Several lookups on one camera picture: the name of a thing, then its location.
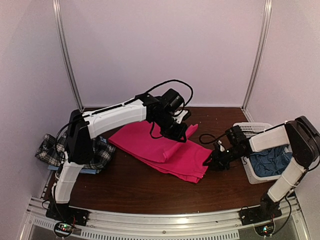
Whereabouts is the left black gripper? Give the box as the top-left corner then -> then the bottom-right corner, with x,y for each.
153,113 -> 189,144

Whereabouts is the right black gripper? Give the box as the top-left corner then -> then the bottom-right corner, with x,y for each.
203,145 -> 245,171

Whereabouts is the pink shirt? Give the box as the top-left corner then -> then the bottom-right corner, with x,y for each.
108,121 -> 212,184

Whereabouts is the black white plaid shirt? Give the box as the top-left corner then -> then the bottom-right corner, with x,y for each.
35,133 -> 116,172

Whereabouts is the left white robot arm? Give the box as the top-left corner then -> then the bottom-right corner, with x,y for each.
51,88 -> 191,222

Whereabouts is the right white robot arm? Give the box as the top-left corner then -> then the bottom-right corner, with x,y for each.
203,116 -> 320,221

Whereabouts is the white plastic laundry basket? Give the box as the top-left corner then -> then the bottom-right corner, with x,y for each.
233,122 -> 280,185

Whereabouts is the blue denim garment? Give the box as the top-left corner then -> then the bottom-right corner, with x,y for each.
249,145 -> 293,177

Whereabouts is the right round circuit board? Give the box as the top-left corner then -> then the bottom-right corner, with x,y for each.
254,222 -> 275,237

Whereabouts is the round circuit board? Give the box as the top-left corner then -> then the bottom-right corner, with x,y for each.
254,222 -> 275,237
53,221 -> 74,238

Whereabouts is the folded light blue shirt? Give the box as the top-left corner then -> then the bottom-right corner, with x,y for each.
47,136 -> 107,175

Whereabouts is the left round circuit board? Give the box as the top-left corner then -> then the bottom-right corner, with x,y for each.
53,221 -> 74,238

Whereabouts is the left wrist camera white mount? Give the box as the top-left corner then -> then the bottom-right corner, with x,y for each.
173,109 -> 192,124

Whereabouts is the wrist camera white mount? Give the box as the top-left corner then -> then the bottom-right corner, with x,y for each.
213,140 -> 226,152
173,109 -> 192,124

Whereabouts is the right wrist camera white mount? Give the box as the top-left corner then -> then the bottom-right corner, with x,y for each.
213,140 -> 226,152

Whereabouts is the right black cable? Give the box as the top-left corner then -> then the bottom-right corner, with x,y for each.
198,132 -> 231,146

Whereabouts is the black cable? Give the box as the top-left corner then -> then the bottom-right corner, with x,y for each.
129,79 -> 195,111
198,132 -> 231,146

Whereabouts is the left black cable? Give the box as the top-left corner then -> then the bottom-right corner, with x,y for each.
129,79 -> 195,111

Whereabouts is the front aluminium rail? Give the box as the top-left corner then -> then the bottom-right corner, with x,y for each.
17,196 -> 311,240

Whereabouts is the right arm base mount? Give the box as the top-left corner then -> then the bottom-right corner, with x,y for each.
238,205 -> 282,226

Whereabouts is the left aluminium frame post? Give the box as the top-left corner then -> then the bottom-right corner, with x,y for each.
52,0 -> 84,112

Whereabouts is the aluminium frame post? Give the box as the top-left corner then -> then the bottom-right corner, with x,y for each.
52,0 -> 84,112
241,0 -> 273,112

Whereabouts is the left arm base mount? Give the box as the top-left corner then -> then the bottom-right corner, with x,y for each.
45,206 -> 89,227

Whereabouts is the right aluminium frame post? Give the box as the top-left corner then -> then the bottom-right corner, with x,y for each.
241,0 -> 273,112

